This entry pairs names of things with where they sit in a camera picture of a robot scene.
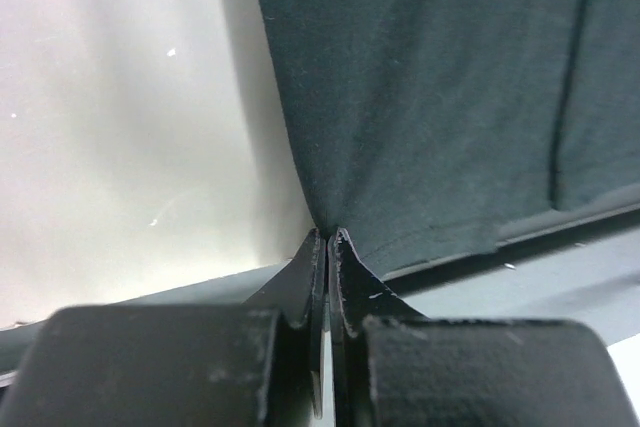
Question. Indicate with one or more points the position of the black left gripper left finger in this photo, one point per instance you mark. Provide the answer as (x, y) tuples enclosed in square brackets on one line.
[(298, 291)]

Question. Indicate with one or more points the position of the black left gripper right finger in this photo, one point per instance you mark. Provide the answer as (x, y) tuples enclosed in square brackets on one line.
[(355, 294)]

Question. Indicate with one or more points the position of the black t-shirt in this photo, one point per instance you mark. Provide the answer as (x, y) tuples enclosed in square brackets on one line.
[(422, 127)]

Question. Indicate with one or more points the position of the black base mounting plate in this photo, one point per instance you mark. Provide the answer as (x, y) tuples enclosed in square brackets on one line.
[(583, 265)]

